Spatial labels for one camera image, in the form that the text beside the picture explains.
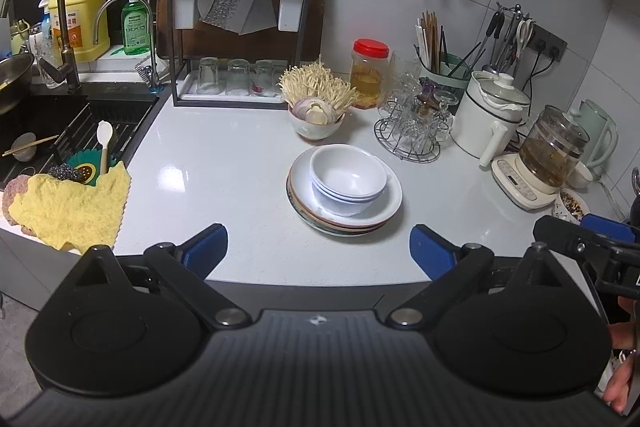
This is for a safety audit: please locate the wire glass cup rack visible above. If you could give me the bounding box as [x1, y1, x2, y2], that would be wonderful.
[373, 80, 458, 164]

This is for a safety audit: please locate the white bowl with vegetables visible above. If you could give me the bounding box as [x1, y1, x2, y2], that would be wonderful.
[288, 108, 346, 142]

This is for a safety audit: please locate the green chopstick holder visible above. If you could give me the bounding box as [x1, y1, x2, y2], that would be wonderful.
[413, 10, 474, 98]

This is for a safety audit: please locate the clear drinking glass middle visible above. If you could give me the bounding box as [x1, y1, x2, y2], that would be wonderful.
[227, 58, 250, 96]

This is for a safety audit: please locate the white drip tray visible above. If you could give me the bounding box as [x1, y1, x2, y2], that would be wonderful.
[177, 72, 285, 104]

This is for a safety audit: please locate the glass tea kettle on base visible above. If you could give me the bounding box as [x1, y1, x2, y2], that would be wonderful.
[490, 105, 590, 211]

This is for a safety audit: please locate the white spoon wooden handle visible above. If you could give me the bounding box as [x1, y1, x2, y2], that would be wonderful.
[96, 120, 114, 176]

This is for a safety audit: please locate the mint green electric kettle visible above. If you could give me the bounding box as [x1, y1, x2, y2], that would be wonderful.
[570, 100, 618, 170]

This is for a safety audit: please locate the metal kitchen faucet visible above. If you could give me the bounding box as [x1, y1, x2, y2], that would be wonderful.
[0, 0, 83, 96]

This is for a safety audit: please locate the small white bowl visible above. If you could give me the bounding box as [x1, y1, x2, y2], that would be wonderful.
[309, 144, 387, 196]

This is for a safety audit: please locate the clear drinking glass left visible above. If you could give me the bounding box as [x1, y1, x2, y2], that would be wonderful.
[196, 57, 222, 95]

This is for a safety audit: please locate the sink drain rack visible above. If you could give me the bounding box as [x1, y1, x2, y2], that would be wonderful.
[48, 96, 158, 166]

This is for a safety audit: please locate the halved purple onion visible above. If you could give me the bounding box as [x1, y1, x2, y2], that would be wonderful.
[291, 98, 338, 126]

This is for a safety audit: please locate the yellow dish cloth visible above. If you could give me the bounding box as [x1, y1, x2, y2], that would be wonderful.
[9, 162, 131, 254]

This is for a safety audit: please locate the wooden cutting board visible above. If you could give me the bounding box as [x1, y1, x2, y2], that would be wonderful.
[156, 0, 326, 61]

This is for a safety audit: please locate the green sunflower sink mat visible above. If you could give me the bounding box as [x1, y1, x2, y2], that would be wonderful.
[63, 148, 102, 186]

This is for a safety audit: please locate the white electric cooking pot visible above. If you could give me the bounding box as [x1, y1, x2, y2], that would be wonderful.
[450, 70, 530, 169]

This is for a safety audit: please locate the speckled bowl with grains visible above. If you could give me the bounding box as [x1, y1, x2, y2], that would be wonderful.
[552, 188, 590, 225]

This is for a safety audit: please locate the translucent blue plastic bowl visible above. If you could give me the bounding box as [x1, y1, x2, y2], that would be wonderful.
[311, 181, 386, 205]
[311, 187, 377, 217]

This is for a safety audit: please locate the person's right hand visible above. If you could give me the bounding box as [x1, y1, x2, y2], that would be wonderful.
[602, 297, 639, 414]

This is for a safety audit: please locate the green dish soap bottle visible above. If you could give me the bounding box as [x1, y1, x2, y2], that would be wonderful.
[120, 0, 150, 55]

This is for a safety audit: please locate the clear drinking glass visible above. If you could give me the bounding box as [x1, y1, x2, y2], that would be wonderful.
[196, 57, 222, 95]
[227, 58, 250, 96]

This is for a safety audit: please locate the yellow detergent jug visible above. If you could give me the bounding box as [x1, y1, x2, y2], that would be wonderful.
[65, 0, 111, 63]

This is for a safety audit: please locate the white plate with leaf motif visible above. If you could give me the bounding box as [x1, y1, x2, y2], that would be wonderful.
[285, 175, 396, 235]

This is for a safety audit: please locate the enoki mushroom bunch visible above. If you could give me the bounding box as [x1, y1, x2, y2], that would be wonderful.
[278, 62, 357, 115]

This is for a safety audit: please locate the white plate green leaf pattern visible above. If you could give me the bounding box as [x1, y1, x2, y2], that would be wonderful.
[288, 144, 402, 229]

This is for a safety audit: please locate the clear glass red print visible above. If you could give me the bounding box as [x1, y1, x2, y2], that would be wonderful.
[252, 60, 276, 98]

